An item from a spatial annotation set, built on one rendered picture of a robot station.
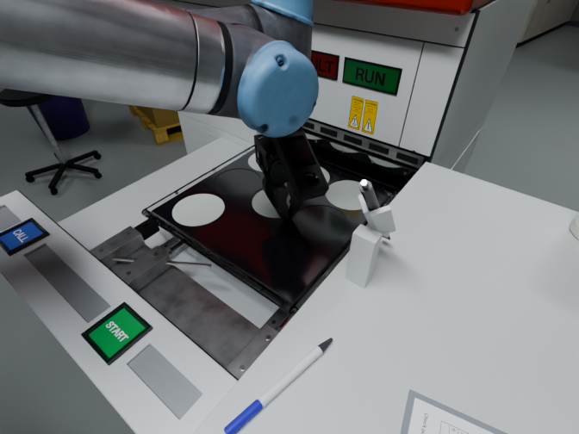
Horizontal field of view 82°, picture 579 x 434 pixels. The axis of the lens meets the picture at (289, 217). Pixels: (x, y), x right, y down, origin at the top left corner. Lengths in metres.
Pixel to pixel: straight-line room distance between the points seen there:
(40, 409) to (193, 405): 1.29
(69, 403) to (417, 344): 1.38
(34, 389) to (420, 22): 1.68
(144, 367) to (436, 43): 0.63
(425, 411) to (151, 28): 0.39
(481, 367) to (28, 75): 0.46
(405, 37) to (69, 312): 0.65
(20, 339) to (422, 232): 1.69
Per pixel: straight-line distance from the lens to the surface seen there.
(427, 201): 0.61
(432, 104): 0.68
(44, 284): 0.55
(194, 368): 0.41
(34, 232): 0.64
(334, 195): 0.69
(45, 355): 1.77
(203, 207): 0.67
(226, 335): 0.51
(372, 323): 0.42
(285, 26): 0.45
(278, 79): 0.28
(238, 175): 0.76
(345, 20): 0.72
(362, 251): 0.41
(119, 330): 0.45
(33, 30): 0.26
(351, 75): 0.73
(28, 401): 1.70
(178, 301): 0.56
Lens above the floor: 1.32
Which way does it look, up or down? 41 degrees down
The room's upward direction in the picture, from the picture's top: straight up
